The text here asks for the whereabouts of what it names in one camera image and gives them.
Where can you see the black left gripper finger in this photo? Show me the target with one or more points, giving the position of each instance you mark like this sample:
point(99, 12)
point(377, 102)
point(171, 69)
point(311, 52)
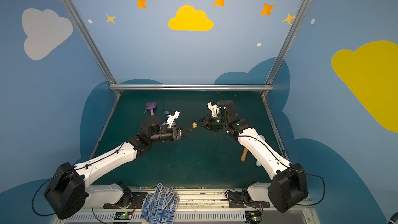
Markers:
point(185, 134)
point(186, 130)

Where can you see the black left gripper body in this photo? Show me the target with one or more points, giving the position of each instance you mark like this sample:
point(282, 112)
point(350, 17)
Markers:
point(177, 132)

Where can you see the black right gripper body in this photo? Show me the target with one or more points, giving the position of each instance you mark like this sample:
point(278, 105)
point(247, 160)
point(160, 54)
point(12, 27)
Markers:
point(208, 122)

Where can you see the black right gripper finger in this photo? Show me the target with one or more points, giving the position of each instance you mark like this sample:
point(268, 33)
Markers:
point(203, 120)
point(203, 125)

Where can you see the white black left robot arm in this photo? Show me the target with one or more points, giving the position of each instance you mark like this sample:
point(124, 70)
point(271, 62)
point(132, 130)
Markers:
point(70, 189)

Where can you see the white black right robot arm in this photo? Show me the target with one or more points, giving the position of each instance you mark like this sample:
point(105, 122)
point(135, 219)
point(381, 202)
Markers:
point(288, 185)

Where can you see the blue dotted work gloves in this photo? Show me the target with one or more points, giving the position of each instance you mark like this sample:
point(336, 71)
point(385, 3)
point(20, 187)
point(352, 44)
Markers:
point(160, 207)

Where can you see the left green circuit board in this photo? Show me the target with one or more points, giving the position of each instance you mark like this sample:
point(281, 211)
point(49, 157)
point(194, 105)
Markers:
point(123, 216)

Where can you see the green circuit board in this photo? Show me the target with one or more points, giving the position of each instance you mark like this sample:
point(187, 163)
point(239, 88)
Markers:
point(123, 216)
point(253, 217)

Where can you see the right green circuit board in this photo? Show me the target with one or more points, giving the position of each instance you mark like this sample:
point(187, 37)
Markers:
point(253, 217)

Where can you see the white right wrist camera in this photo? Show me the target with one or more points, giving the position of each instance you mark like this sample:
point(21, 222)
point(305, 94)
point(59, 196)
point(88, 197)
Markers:
point(214, 107)

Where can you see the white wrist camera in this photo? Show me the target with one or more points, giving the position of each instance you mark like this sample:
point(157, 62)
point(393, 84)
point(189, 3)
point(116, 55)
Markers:
point(214, 107)
point(172, 115)

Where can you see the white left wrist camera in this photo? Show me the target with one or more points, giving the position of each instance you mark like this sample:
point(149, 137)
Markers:
point(172, 115)

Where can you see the purple spade pink handle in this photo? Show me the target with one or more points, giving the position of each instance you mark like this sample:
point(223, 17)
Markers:
point(151, 107)

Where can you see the wooden handle tool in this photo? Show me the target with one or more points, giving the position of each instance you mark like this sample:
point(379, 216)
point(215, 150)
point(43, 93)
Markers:
point(244, 155)

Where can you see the light blue handle tool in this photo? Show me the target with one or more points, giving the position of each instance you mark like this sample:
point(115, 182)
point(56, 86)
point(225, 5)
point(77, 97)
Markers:
point(258, 162)

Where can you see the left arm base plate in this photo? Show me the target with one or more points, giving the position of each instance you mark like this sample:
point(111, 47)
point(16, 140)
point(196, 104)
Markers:
point(133, 200)

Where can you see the aluminium back frame rail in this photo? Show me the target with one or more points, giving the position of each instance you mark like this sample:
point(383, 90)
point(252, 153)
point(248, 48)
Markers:
point(147, 87)

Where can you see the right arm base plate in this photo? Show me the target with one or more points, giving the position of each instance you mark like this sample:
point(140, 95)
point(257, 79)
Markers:
point(238, 199)

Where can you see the aluminium right frame post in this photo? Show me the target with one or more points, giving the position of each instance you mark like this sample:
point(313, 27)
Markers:
point(294, 27)

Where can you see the aluminium frame post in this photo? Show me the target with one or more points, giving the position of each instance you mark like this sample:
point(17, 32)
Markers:
point(81, 26)
point(294, 27)

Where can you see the aluminium left frame post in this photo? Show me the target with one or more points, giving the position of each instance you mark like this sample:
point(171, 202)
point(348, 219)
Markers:
point(81, 26)

